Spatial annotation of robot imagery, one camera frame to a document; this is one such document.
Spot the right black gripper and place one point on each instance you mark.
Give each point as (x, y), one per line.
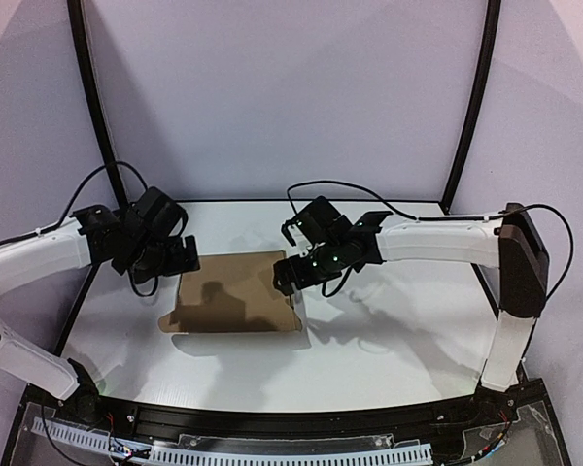
(286, 275)

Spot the brown cardboard box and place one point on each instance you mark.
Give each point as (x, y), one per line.
(231, 293)

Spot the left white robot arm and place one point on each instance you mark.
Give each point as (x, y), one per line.
(144, 241)

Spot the left black frame post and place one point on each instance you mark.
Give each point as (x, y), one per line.
(77, 21)

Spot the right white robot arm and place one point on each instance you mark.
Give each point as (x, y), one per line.
(331, 247)

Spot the white slotted cable duct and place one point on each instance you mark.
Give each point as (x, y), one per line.
(201, 450)

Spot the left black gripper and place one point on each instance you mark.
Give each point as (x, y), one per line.
(188, 253)

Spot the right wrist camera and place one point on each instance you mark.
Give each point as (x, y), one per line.
(292, 232)

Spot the right black frame post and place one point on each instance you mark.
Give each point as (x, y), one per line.
(473, 109)

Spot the black front frame rail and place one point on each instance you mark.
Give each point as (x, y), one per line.
(144, 420)

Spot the black frame post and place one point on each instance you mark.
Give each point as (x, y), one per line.
(473, 109)
(77, 21)

